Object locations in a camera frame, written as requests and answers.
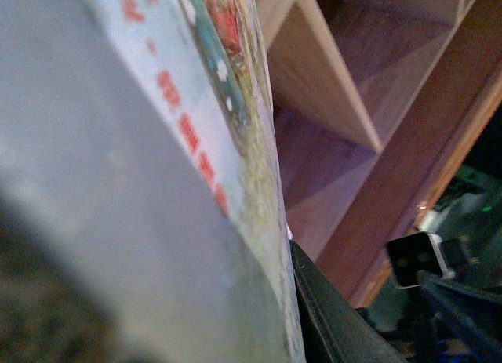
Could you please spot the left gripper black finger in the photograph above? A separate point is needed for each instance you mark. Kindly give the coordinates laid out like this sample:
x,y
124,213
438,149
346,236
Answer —
x,y
332,330

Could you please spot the white book red lettering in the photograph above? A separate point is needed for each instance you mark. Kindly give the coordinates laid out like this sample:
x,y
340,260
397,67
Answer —
x,y
142,217

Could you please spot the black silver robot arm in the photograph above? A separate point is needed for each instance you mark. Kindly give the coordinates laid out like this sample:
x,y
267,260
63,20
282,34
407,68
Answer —
x,y
449,273

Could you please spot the left wooden shelf cabinet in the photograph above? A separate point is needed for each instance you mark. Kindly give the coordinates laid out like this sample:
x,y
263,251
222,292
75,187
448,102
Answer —
x,y
379,103

